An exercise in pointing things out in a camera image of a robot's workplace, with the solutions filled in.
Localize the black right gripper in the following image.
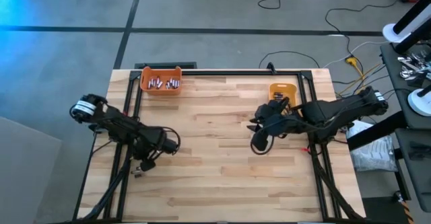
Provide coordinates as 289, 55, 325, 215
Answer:
246, 97, 304, 153

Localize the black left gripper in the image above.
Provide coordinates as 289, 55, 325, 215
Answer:
133, 130, 179, 173

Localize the yellow plastic bin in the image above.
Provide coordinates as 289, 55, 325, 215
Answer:
268, 82, 299, 108

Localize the orange plastic bin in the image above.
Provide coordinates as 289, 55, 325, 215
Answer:
139, 66, 184, 97

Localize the clear plastic bag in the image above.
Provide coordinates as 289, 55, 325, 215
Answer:
346, 120, 399, 173

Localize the black diagonal support pole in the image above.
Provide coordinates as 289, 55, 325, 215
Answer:
346, 110, 410, 151

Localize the grey board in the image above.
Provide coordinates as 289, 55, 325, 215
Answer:
0, 116, 63, 224

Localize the black floor mat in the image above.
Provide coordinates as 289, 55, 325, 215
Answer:
362, 196, 405, 224

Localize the silver cutlery piece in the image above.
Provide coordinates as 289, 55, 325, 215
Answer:
399, 68, 426, 81
397, 56, 418, 67

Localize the black side table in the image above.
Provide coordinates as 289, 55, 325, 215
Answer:
380, 32, 431, 213

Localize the yellow black hazard tape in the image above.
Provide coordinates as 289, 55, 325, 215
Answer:
396, 190, 416, 224

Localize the black lamp pole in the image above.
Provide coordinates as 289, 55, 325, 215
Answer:
393, 17, 431, 55

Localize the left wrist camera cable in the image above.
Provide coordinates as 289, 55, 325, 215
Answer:
160, 126, 182, 156

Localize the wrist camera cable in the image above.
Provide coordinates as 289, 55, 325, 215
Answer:
160, 126, 182, 156
249, 129, 275, 156

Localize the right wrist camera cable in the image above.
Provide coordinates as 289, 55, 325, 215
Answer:
249, 129, 275, 156

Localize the black cable bundle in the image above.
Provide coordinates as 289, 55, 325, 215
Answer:
81, 163, 131, 221
314, 165, 364, 221

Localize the yellow floor cable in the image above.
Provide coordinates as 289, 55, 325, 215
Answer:
336, 62, 385, 99

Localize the white floor cable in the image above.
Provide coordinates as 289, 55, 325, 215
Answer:
323, 40, 390, 69

